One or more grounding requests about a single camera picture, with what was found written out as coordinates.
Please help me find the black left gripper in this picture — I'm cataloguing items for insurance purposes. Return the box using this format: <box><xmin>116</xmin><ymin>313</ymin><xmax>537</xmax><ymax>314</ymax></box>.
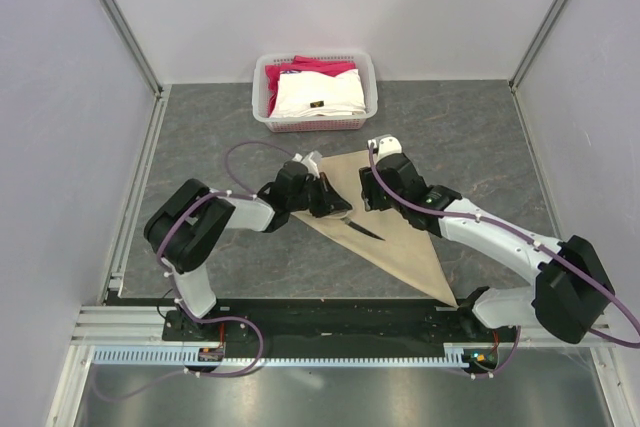
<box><xmin>288</xmin><ymin>173</ymin><xmax>351</xmax><ymax>218</ymax></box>

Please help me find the green handled knife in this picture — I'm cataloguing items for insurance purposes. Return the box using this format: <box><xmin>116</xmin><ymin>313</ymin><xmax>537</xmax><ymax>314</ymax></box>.
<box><xmin>341</xmin><ymin>216</ymin><xmax>384</xmax><ymax>241</ymax></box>

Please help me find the beige cloth napkin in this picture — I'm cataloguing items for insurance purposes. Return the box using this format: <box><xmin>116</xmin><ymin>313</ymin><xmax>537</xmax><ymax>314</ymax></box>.
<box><xmin>295</xmin><ymin>151</ymin><xmax>457</xmax><ymax>307</ymax></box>

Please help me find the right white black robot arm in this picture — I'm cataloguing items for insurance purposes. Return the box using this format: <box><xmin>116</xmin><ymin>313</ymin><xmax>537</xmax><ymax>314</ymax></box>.
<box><xmin>359</xmin><ymin>150</ymin><xmax>616</xmax><ymax>344</ymax></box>

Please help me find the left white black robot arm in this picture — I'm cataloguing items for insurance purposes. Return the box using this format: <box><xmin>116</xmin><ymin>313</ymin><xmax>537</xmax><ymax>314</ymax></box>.
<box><xmin>143</xmin><ymin>160</ymin><xmax>352</xmax><ymax>340</ymax></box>

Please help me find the white plastic basket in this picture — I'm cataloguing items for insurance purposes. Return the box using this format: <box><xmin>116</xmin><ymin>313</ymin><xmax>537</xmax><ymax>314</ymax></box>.
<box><xmin>252</xmin><ymin>51</ymin><xmax>378</xmax><ymax>133</ymax></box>

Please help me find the white folded shirt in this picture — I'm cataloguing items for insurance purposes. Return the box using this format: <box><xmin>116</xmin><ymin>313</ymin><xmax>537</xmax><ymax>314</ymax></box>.
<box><xmin>270</xmin><ymin>68</ymin><xmax>366</xmax><ymax>118</ymax></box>

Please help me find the pink folded garment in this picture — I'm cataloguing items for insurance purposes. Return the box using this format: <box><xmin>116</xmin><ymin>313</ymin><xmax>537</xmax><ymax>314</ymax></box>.
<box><xmin>264</xmin><ymin>55</ymin><xmax>357</xmax><ymax>115</ymax></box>

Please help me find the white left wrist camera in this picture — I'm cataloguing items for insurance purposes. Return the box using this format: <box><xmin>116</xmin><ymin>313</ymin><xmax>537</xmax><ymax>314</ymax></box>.
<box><xmin>292</xmin><ymin>151</ymin><xmax>323</xmax><ymax>178</ymax></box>

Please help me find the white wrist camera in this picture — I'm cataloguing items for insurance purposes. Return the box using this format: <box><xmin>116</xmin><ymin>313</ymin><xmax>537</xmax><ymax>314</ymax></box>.
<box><xmin>367</xmin><ymin>134</ymin><xmax>403</xmax><ymax>160</ymax></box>
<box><xmin>292</xmin><ymin>151</ymin><xmax>323</xmax><ymax>178</ymax></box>

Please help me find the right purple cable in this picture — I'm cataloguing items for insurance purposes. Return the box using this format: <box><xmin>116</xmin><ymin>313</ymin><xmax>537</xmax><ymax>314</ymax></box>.
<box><xmin>367</xmin><ymin>142</ymin><xmax>640</xmax><ymax>381</ymax></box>

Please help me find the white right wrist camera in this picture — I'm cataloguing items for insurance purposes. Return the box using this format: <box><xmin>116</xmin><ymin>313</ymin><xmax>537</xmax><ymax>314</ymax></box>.
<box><xmin>367</xmin><ymin>134</ymin><xmax>403</xmax><ymax>160</ymax></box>

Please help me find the blue slotted cable duct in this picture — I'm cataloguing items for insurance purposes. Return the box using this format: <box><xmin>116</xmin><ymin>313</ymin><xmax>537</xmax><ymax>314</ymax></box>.
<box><xmin>93</xmin><ymin>346</ymin><xmax>469</xmax><ymax>368</ymax></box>

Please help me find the left aluminium frame post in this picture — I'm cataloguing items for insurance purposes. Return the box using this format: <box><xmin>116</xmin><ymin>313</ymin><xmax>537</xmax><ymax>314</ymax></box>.
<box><xmin>69</xmin><ymin>0</ymin><xmax>166</xmax><ymax>94</ymax></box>

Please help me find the aluminium frame post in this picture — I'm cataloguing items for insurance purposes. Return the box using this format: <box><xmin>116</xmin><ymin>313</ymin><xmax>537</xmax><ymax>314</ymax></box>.
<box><xmin>69</xmin><ymin>0</ymin><xmax>166</xmax><ymax>94</ymax></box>
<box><xmin>508</xmin><ymin>0</ymin><xmax>601</xmax><ymax>90</ymax></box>

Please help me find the right aluminium frame post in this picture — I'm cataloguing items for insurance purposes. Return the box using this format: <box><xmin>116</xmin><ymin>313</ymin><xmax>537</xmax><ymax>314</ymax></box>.
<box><xmin>508</xmin><ymin>0</ymin><xmax>601</xmax><ymax>90</ymax></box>

